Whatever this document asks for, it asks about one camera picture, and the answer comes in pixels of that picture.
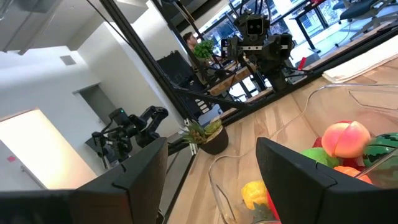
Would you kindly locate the white folded paper towel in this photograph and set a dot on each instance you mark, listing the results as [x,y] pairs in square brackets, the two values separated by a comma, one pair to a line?
[367,62]

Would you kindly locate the yellow toy bell pepper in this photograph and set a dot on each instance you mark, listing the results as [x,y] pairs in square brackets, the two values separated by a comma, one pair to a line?
[253,194]

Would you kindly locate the wooden workbench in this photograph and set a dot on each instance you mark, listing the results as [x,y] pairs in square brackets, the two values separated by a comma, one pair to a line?
[230,81]

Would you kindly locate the black background robot arm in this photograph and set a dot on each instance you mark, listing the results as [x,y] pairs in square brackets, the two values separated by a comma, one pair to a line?
[124,130]

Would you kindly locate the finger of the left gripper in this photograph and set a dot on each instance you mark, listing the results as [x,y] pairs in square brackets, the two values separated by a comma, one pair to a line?
[281,46]
[229,48]

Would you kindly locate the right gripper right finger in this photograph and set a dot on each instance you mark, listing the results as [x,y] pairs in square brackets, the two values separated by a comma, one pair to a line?
[304,193]

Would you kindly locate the orange toy fruit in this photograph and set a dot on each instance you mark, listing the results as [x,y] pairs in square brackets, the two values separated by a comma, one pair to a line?
[351,172]

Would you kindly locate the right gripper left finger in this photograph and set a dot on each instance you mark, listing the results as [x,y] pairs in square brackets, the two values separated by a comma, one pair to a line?
[133,193]

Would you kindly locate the pink toy peach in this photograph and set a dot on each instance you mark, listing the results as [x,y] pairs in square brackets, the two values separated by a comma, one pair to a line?
[345,140]

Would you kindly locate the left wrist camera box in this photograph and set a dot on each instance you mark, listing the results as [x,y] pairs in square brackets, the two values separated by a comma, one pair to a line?
[255,26]

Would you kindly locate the black cabinet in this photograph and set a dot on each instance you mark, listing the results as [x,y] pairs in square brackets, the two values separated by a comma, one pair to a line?
[174,68]

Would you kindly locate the potted artificial succulent plant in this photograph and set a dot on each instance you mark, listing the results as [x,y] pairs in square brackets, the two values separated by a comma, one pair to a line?
[214,143]

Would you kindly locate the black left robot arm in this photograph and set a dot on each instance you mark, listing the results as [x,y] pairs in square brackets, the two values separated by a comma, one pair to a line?
[276,77]

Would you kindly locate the green striped toy watermelon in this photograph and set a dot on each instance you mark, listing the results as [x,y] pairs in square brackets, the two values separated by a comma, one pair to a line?
[384,149]

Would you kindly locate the green background plant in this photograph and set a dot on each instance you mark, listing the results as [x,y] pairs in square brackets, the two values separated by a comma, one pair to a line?
[203,49]

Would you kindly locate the office chair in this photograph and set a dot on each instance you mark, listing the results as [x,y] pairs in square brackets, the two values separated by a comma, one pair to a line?
[357,7]

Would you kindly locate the clear plastic tupperware container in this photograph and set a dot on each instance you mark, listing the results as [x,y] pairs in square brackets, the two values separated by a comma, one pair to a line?
[342,99]

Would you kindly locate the light green toy pear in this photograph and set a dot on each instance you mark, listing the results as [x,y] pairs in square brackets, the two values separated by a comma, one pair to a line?
[320,157]

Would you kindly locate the person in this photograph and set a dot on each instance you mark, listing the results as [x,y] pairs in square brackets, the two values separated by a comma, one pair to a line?
[189,40]

